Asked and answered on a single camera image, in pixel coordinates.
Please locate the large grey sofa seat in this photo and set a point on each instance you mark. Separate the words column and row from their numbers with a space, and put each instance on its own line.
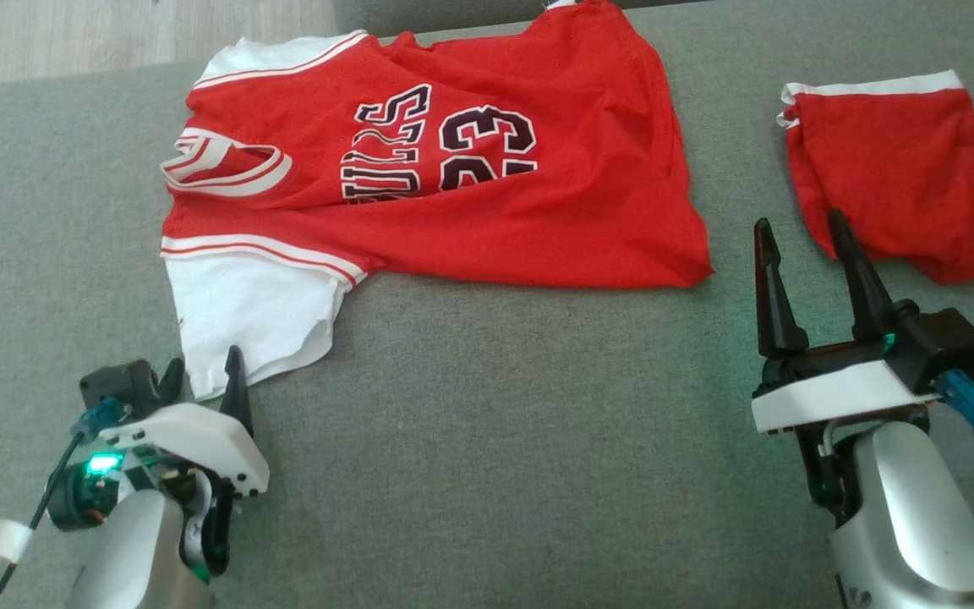
column 495, row 465

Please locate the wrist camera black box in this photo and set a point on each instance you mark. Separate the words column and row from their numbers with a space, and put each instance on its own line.
column 952, row 347
column 119, row 385

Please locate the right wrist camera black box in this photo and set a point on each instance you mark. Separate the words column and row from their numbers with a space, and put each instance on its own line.
column 952, row 347

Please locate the red jersey white sleeves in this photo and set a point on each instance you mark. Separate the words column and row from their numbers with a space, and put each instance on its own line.
column 538, row 220

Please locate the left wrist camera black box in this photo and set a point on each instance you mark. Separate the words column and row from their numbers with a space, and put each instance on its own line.
column 119, row 385

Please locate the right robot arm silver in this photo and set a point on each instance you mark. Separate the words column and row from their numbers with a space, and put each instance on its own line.
column 910, row 524

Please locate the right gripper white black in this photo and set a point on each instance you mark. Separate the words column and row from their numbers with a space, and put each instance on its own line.
column 834, row 393

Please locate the grey sofa seat cushion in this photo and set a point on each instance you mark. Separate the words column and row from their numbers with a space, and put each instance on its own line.
column 436, row 13

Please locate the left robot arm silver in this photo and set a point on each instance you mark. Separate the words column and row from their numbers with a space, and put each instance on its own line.
column 132, row 550

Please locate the red shorts white trim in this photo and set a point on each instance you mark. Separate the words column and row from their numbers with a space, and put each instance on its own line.
column 901, row 178

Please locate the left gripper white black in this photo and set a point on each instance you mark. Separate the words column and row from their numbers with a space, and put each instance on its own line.
column 199, row 436

